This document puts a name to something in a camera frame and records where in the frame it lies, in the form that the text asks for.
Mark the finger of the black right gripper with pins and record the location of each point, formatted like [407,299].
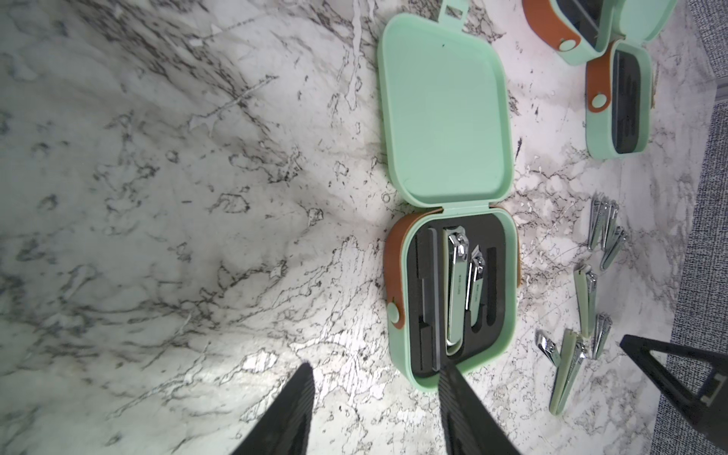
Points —
[706,410]

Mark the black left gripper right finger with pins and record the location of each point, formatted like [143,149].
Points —
[468,427]

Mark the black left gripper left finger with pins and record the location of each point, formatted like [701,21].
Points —
[284,428]

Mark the small green nail clipper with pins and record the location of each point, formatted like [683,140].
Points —
[476,276]

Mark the slanted green nail clipper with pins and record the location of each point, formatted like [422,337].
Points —
[603,325]

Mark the green nail kit case front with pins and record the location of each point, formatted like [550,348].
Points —
[448,139]

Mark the green nail kit case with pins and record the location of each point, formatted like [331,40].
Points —
[448,139]
[619,83]
[578,30]

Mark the large green nail clipper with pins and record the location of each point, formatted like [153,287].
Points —
[457,245]

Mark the large clipper lower table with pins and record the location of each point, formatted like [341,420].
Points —
[572,356]

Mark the grey nail file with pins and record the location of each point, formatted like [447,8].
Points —
[432,279]

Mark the small clipper beside pile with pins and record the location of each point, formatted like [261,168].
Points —
[619,239]

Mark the small clipper pile upper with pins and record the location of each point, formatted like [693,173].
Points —
[604,212]

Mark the green nail kit case right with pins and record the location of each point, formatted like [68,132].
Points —
[619,83]

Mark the green nail kit case middle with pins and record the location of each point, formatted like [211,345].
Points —
[578,30]

